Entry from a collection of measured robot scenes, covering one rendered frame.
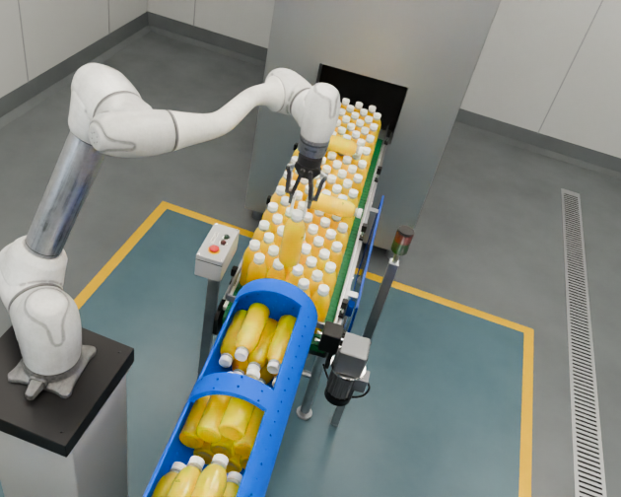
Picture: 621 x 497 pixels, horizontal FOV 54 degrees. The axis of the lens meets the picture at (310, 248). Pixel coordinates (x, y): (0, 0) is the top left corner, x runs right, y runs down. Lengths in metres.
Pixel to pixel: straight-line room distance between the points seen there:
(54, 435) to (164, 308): 1.81
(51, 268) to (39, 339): 0.21
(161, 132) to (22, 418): 0.86
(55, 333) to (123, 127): 0.59
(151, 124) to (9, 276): 0.64
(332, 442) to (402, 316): 1.02
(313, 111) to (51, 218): 0.76
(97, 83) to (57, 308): 0.58
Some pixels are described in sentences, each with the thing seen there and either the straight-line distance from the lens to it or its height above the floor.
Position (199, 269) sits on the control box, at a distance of 2.26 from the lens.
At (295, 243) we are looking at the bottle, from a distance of 2.02.
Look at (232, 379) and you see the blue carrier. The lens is 1.70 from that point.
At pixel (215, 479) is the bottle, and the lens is 1.58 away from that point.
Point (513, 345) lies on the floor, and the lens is 3.95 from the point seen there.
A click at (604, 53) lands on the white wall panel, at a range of 5.87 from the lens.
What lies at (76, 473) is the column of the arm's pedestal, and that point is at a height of 0.80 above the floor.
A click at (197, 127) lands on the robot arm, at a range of 1.54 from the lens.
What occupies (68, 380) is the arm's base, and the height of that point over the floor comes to 1.09.
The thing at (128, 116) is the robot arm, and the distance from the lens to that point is 1.48.
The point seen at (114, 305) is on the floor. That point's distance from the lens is 3.55.
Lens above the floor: 2.59
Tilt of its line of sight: 40 degrees down
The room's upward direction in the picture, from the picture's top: 14 degrees clockwise
